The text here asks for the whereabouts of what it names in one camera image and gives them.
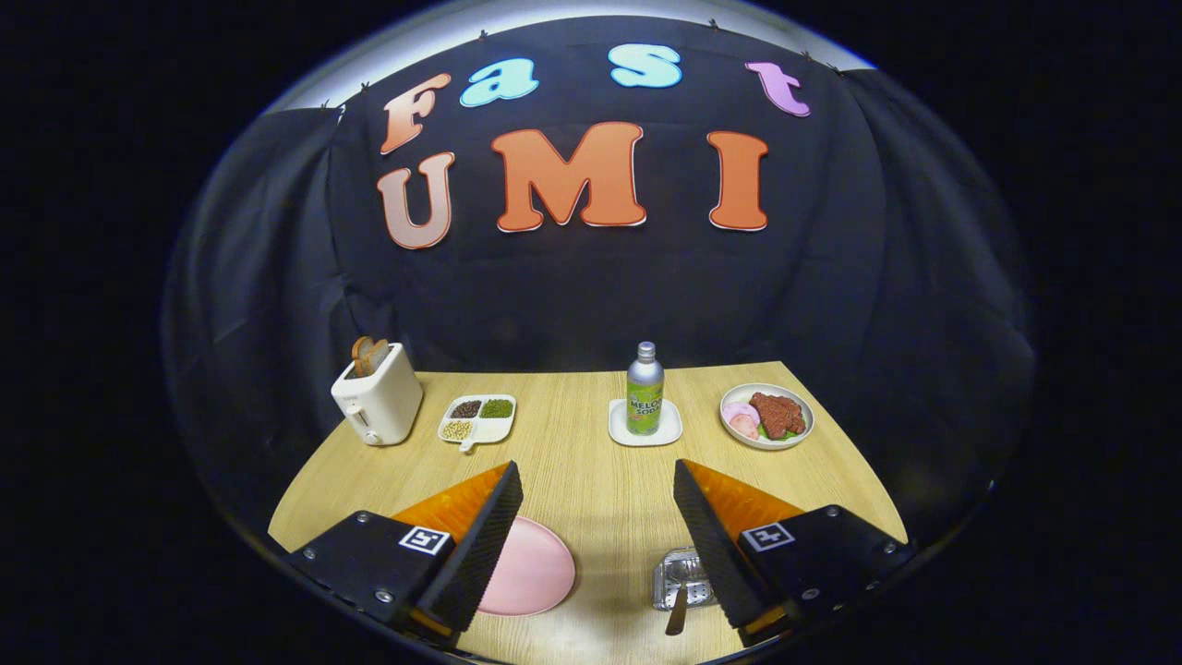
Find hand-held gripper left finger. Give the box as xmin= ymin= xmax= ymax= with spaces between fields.
xmin=286 ymin=461 xmax=525 ymax=647

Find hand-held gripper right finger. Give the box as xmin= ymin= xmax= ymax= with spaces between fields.
xmin=672 ymin=458 xmax=917 ymax=647

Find pink plate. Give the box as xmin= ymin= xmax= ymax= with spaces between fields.
xmin=477 ymin=515 xmax=577 ymax=617

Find white divided dish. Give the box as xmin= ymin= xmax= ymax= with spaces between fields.
xmin=437 ymin=393 xmax=518 ymax=453

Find pink ham slices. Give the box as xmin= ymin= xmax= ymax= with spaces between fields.
xmin=721 ymin=401 xmax=762 ymax=441

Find red meat piece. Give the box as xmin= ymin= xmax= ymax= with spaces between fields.
xmin=748 ymin=392 xmax=807 ymax=441

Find white square coaster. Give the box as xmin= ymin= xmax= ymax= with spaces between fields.
xmin=608 ymin=398 xmax=684 ymax=448

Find white round food plate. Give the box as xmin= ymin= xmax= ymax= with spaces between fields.
xmin=719 ymin=382 xmax=816 ymax=452

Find green soda bottle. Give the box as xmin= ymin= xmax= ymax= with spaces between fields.
xmin=626 ymin=341 xmax=666 ymax=437

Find white toaster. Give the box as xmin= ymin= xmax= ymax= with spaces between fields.
xmin=331 ymin=343 xmax=425 ymax=447

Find black backdrop cloth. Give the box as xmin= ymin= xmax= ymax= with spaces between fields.
xmin=162 ymin=14 xmax=1040 ymax=555

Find metal wire cutlery basket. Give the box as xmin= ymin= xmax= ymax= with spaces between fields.
xmin=652 ymin=546 xmax=719 ymax=611

